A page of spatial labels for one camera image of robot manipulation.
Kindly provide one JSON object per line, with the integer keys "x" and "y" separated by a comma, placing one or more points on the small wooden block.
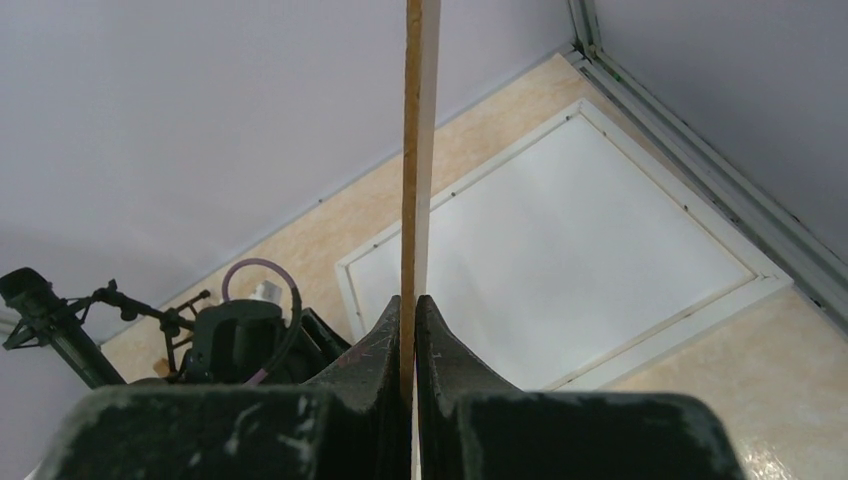
{"x": 161, "y": 368}

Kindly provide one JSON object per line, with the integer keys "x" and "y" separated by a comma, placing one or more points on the sunset seascape photo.
{"x": 565, "y": 254}

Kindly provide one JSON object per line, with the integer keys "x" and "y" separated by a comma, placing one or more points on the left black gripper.
{"x": 231, "y": 342}

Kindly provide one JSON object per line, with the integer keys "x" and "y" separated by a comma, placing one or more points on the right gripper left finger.
{"x": 348, "y": 422}

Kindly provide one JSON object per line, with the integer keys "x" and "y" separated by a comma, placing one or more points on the white picture frame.
{"x": 766, "y": 278}

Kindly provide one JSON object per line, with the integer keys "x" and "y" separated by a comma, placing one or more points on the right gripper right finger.
{"x": 474, "y": 424}

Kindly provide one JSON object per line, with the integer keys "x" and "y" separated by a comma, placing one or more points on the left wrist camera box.
{"x": 267, "y": 291}

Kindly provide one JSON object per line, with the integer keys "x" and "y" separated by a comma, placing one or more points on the brown backing board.
{"x": 423, "y": 20}

